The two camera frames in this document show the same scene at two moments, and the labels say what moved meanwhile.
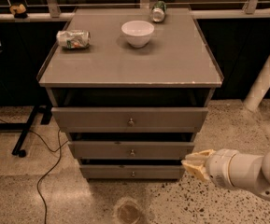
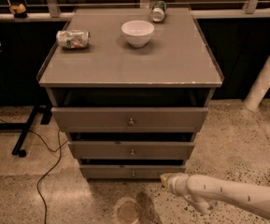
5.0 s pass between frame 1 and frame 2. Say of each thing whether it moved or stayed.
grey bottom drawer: stayed
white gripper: moved
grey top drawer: stayed
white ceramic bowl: stayed
